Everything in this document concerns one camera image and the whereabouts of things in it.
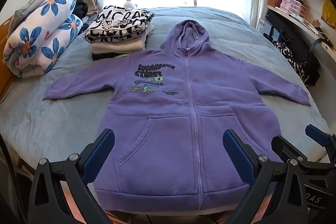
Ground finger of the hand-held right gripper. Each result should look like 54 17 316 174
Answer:
271 135 312 162
304 124 336 155

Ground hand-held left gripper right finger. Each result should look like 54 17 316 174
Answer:
223 129 314 224

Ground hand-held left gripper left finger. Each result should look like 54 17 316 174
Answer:
28 128 116 224

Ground purple zip hoodie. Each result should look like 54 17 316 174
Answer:
42 20 312 205

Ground bed with blue-grey blanket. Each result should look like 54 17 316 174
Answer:
0 6 330 188

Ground black and white patterned cloth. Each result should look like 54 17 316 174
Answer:
272 40 319 86

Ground black folded garment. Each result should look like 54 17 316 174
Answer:
91 52 132 61

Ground long black case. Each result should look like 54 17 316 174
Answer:
265 9 321 86

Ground white beaded strip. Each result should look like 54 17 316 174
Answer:
295 15 310 26

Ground white cardboard box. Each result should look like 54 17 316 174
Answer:
256 18 269 32

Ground yellow cloth item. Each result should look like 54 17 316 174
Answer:
322 0 336 23

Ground black and white printed garment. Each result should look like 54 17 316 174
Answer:
83 5 155 43

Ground pink mini drawer organizer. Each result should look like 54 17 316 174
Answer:
280 0 307 17

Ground rolled blue floral blanket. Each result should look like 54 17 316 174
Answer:
3 0 84 79

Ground orange wooden cabinet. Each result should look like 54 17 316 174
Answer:
0 15 17 101

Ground black cloth bundle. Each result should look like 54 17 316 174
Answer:
72 0 89 19

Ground grey garment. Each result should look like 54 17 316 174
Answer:
12 0 67 28

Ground black strap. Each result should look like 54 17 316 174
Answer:
309 35 334 57

